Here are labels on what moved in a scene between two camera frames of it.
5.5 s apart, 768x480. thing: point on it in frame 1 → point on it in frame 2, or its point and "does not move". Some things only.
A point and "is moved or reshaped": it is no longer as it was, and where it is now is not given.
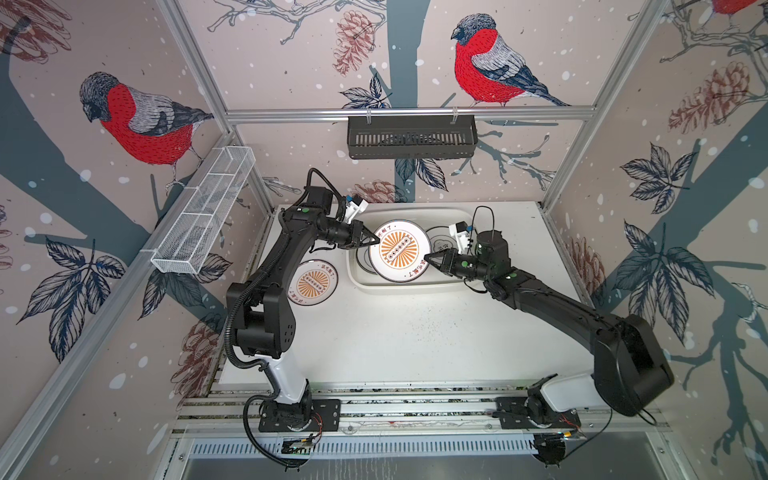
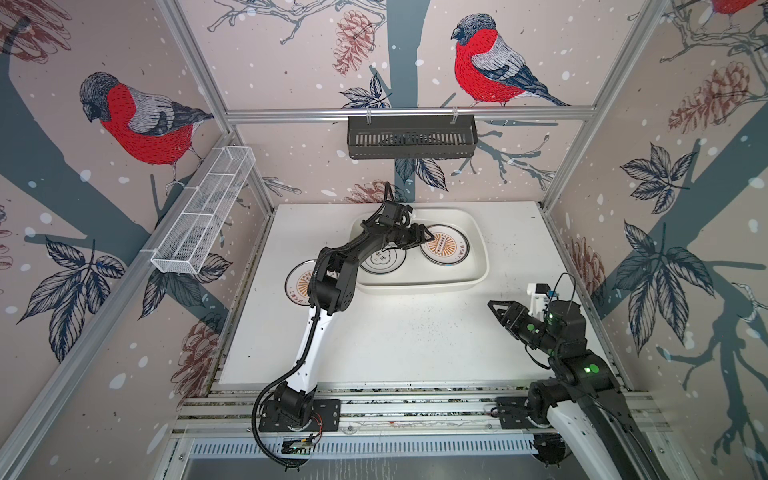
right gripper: (450, 263) → (514, 308)
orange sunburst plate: (399, 255) is moved or reshaped
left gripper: (355, 236) → (414, 236)
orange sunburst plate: (312, 283) does not move
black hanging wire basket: (412, 136) does not move
